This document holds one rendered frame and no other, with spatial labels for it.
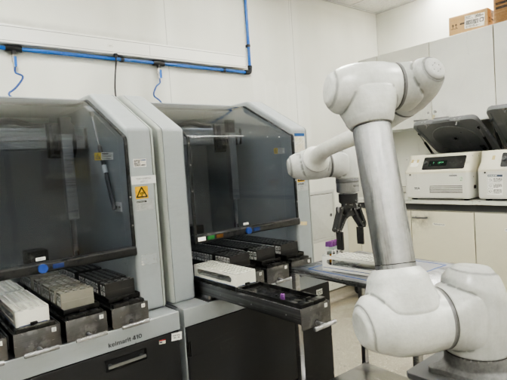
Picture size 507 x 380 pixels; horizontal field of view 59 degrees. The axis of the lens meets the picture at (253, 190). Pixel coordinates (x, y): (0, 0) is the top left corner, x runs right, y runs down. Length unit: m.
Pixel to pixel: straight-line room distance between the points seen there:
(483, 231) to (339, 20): 2.24
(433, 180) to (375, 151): 2.64
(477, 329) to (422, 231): 2.71
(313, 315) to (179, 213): 0.69
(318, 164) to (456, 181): 2.16
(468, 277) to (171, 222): 1.10
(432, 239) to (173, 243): 2.50
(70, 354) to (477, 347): 1.20
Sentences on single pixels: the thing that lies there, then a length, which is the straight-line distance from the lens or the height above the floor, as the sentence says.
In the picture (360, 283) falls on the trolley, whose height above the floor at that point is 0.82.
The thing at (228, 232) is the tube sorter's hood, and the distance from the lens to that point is 1.95.
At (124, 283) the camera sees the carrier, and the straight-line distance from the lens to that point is 1.76.
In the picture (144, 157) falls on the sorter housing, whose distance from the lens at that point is 1.78.
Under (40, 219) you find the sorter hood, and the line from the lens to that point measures 1.63.
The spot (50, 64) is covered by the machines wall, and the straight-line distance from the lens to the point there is 2.89.
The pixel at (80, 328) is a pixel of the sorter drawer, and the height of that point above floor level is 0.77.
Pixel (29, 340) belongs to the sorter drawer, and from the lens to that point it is 1.61.
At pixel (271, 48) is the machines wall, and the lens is 3.80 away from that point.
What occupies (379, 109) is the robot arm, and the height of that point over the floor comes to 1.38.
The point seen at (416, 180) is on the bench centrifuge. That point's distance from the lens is 3.89.
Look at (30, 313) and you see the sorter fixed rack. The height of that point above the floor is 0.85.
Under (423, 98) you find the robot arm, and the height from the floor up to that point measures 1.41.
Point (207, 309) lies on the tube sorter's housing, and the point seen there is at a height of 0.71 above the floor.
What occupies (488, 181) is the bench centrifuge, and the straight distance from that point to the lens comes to 3.64.
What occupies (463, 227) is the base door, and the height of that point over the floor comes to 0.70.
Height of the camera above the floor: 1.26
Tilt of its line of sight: 3 degrees down
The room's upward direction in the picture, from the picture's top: 4 degrees counter-clockwise
